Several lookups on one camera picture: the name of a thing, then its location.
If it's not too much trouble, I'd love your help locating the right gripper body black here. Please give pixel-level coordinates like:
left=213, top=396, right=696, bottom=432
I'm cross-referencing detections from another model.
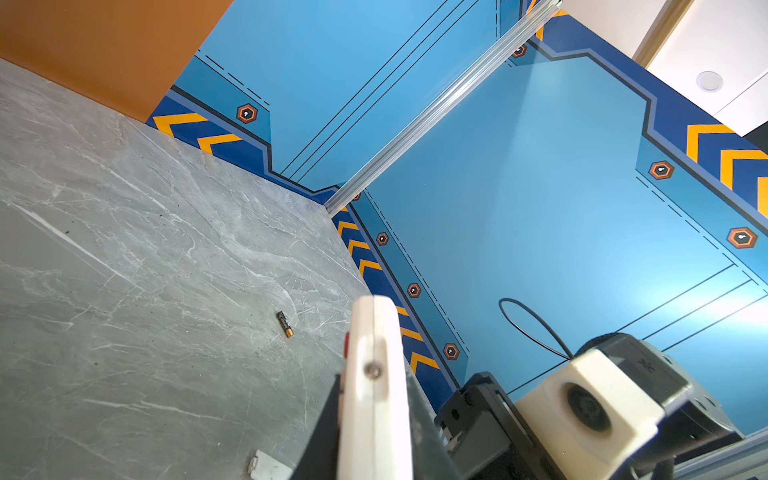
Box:
left=435, top=372, right=564, bottom=480

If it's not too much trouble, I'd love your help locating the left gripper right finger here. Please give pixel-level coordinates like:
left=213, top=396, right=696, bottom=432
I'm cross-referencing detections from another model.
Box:
left=406, top=373, right=461, bottom=480

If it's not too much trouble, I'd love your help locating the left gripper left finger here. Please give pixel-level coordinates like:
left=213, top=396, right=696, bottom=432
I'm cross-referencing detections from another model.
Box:
left=291, top=375, right=341, bottom=480

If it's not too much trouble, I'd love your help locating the white remote control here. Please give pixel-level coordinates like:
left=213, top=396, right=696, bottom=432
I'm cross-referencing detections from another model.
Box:
left=336, top=295, right=413, bottom=479

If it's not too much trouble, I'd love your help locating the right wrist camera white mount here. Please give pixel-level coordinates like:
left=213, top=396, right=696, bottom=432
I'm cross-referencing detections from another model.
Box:
left=514, top=332, right=745, bottom=480

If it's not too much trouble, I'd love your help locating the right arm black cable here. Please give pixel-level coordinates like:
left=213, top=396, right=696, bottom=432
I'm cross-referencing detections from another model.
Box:
left=497, top=297, right=576, bottom=361

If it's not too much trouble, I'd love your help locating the aluminium rail frame front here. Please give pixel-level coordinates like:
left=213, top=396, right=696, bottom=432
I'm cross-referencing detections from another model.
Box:
left=674, top=428, right=767, bottom=480

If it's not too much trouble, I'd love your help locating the right aluminium corner post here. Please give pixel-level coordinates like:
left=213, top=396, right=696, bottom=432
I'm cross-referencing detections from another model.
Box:
left=324, top=0, right=562, bottom=216

